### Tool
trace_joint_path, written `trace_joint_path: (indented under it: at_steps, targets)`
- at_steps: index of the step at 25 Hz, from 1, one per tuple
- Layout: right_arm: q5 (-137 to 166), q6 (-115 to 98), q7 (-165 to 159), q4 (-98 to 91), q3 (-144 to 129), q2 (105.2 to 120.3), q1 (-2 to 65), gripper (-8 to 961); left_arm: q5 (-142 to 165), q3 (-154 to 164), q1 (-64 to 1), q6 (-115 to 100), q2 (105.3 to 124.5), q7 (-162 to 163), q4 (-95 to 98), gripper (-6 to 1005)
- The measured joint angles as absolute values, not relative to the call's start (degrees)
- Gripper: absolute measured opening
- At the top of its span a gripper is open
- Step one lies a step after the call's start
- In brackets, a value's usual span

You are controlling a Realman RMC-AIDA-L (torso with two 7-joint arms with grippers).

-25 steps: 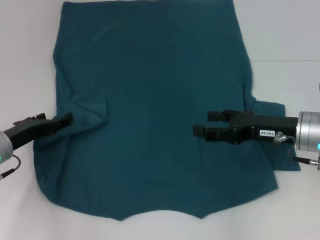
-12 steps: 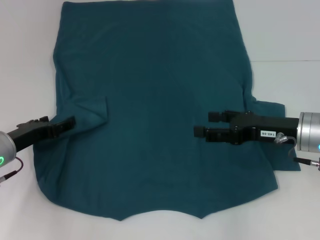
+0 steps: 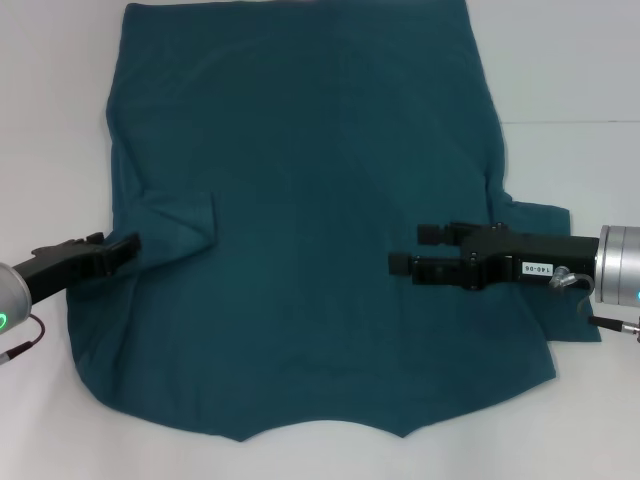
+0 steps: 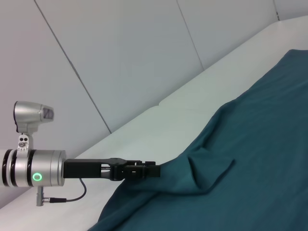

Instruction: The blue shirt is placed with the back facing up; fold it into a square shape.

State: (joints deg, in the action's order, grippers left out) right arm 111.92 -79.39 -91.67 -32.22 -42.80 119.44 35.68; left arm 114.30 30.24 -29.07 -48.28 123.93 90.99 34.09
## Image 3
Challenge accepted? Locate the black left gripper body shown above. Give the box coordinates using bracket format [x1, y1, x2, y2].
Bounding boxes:
[12, 239, 109, 307]

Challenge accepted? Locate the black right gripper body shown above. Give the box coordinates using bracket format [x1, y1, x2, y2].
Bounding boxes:
[459, 224, 600, 293]

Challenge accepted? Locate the teal blue shirt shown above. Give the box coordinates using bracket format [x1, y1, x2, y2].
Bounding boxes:
[66, 0, 604, 443]

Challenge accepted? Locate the left arm gripper cable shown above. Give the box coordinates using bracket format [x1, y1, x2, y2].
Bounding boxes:
[0, 314, 47, 367]

